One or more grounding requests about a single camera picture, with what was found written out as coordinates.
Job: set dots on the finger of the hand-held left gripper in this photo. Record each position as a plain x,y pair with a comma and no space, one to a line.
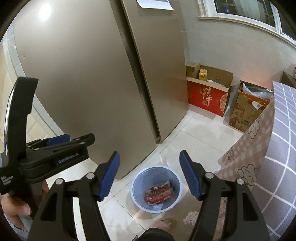
81,141
59,139

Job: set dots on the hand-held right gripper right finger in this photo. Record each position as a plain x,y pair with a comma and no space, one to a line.
189,178

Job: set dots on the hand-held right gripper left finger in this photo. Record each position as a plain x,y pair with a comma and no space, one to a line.
108,178

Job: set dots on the blue plastic waste bin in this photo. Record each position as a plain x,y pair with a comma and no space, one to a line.
141,185

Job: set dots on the person's left hand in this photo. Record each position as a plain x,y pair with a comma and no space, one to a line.
16,206

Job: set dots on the red snack wrapper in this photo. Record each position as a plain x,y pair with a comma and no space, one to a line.
159,192

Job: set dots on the pink slipper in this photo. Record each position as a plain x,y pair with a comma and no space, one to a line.
190,217

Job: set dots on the person's foot in slipper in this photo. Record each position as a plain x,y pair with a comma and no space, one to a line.
165,223

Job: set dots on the beige refrigerator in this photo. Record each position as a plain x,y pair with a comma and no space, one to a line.
81,81

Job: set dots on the person's leg in black shorts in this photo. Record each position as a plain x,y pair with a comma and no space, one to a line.
157,235

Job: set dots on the pink checkered bunny tablecloth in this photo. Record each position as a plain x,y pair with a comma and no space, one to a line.
249,148

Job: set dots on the red cardboard box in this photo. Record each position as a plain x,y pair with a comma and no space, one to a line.
208,97

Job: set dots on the brown printed cardboard box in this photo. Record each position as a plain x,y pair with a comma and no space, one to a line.
245,111

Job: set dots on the grey grid pattern cloth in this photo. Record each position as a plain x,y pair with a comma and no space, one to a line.
282,150

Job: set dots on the yellow carton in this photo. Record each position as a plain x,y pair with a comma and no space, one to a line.
203,74

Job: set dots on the small brown cardboard box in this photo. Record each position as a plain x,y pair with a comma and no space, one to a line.
193,69

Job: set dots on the clear plastic bag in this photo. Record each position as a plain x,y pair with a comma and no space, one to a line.
256,91

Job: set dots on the dark brown furniture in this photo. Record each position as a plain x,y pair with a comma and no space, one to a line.
289,80

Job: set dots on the white paper sheet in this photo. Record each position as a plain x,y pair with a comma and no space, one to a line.
155,4

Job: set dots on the white framed window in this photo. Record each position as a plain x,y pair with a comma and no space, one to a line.
242,9

